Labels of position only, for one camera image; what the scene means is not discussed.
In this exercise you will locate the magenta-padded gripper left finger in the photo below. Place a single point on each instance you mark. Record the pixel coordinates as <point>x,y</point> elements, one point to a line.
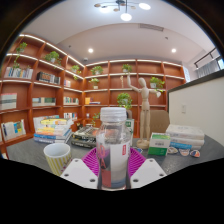
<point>80,171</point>

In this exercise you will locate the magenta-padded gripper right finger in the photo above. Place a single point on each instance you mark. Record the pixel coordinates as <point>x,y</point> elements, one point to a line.
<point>148,171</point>

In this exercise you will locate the clear plastic water bottle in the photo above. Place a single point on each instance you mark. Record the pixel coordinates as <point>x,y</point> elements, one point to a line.
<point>115,153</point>

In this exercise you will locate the yellow striped paper cup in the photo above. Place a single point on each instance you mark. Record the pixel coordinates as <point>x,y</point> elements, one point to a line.
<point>58,160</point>

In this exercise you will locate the green and white box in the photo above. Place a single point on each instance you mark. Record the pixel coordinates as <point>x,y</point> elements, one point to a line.
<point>159,145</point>

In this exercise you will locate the small round sticker badge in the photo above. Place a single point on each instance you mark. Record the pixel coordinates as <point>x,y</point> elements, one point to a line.
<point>172,150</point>
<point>184,152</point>
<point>195,153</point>

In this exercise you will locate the small upright white-green carton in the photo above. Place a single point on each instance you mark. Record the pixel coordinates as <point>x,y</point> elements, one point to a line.
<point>130,128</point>

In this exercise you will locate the colourful book stack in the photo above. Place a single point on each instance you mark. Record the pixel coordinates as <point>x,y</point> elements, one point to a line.
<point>53,130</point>

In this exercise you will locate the tan chair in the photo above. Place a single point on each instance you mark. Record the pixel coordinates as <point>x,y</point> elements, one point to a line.
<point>160,121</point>

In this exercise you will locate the wooden artist mannequin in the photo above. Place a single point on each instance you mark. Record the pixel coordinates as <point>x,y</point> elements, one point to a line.
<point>144,110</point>

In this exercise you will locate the wooden bookshelf unit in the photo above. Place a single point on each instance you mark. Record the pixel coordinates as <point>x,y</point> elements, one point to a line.
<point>43,90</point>

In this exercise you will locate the grey curtain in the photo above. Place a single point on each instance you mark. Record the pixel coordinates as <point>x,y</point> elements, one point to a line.
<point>208,68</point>

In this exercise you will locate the round recessed ceiling light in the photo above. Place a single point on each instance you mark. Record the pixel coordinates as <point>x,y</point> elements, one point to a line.
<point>90,50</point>
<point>173,50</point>

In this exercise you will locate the window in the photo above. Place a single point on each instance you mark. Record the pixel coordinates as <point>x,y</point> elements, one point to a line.
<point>221,63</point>

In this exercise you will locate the ceiling air vent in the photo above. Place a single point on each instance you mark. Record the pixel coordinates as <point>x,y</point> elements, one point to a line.
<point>151,27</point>

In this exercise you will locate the branched ceiling lamp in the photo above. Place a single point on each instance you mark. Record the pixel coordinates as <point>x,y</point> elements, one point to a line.
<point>126,16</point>

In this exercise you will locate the white wall switch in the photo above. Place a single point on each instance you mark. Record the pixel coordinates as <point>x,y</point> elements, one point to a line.
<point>183,108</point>

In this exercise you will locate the black ceiling track rail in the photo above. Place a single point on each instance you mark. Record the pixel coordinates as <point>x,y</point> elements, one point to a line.
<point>206,57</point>

